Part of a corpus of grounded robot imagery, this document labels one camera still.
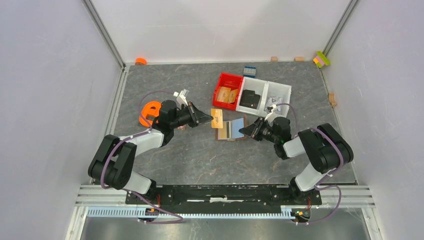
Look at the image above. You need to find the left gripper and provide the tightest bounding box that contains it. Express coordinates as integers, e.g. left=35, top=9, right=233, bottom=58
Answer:
left=170, top=101, right=213, bottom=129

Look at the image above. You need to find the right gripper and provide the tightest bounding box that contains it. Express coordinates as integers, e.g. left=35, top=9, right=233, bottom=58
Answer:
left=238, top=116, right=279, bottom=144

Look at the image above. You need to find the gold credit card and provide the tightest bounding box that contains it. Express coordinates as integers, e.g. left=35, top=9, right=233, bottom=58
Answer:
left=210, top=108, right=224, bottom=129

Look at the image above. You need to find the brown leather card holder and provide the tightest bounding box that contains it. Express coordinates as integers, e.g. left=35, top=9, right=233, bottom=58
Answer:
left=215, top=116, right=247, bottom=142

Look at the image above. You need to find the red plastic bin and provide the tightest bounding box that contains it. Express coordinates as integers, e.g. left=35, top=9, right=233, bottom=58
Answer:
left=212, top=72, right=244, bottom=111

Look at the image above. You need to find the white divided plastic bin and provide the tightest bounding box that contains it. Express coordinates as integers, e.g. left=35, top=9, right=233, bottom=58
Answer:
left=236, top=77, right=292, bottom=117

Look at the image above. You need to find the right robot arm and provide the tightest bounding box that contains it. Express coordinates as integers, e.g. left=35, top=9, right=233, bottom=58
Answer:
left=239, top=117, right=354, bottom=204

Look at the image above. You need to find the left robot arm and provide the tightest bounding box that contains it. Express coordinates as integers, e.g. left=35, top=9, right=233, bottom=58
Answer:
left=87, top=100, right=213, bottom=204

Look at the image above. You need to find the gold card in red bin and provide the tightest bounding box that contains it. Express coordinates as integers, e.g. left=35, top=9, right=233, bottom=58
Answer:
left=216, top=86, right=231, bottom=103

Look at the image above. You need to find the black wallet in bin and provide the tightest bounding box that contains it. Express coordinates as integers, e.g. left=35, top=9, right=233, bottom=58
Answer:
left=239, top=89, right=261, bottom=109

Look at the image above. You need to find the orange letter e toy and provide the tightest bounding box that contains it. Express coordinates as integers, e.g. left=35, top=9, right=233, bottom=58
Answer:
left=139, top=101, right=162, bottom=128

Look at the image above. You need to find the blue toy brick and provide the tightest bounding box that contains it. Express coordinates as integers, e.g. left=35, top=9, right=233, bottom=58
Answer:
left=243, top=66, right=257, bottom=78

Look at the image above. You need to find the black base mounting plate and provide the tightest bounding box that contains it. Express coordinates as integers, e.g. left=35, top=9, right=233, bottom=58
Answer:
left=144, top=184, right=322, bottom=214

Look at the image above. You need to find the orange tape roll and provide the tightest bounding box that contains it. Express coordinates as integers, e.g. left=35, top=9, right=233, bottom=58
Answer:
left=134, top=57, right=147, bottom=66

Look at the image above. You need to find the small wooden block right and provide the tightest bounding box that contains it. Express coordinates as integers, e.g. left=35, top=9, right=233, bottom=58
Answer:
left=293, top=56, right=305, bottom=62

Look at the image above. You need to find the wooden arch block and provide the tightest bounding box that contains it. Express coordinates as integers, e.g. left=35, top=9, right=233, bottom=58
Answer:
left=328, top=92, right=338, bottom=108

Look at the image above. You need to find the multicolour toy brick stack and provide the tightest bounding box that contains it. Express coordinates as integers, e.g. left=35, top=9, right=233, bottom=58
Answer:
left=312, top=51, right=331, bottom=69

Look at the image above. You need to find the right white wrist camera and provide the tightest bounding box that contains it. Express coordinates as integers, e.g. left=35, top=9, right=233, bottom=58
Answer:
left=264, top=104, right=278, bottom=124

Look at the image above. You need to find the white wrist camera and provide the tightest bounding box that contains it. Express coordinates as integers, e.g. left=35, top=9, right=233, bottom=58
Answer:
left=173, top=89, right=189, bottom=106
left=264, top=104, right=278, bottom=124

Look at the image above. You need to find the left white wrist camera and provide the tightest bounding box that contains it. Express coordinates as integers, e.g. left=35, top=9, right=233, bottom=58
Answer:
left=173, top=89, right=189, bottom=106

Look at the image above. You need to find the aluminium frame rail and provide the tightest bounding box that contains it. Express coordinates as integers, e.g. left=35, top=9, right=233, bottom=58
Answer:
left=65, top=184, right=383, bottom=240

